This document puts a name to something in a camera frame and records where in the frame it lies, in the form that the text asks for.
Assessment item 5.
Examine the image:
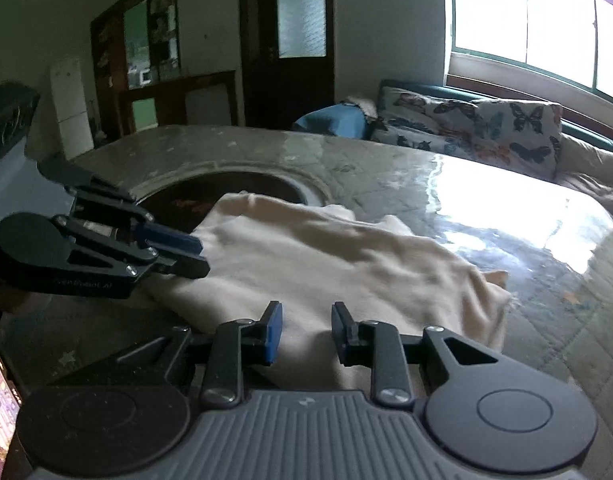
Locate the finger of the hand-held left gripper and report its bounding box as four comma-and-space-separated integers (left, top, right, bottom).
38, 157, 203, 256
54, 214, 211, 281

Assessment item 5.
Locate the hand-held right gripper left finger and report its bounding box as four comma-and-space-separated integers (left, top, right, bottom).
114, 300, 284, 411

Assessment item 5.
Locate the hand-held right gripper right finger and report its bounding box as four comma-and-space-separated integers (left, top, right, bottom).
331, 301, 503, 409

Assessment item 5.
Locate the cream sweater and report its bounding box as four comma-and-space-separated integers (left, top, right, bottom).
141, 191, 513, 392

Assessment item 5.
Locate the dark glossy box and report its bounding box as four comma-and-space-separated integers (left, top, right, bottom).
0, 84, 41, 173

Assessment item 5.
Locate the white refrigerator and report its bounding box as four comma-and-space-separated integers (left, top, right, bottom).
50, 57, 95, 161

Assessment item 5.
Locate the dark wooden door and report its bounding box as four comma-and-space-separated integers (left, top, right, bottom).
236, 0, 335, 129

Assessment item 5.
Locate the dark wooden cabinet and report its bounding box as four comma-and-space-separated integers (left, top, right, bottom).
89, 0, 238, 139

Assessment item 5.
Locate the blue cushion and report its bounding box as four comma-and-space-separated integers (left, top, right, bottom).
292, 105, 373, 139

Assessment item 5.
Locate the small beige cloth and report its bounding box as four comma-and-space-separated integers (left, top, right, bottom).
343, 95, 380, 119

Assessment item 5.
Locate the beige cushion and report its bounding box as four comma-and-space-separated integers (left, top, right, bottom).
555, 132, 613, 207

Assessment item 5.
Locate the window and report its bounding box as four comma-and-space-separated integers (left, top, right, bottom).
449, 0, 613, 107

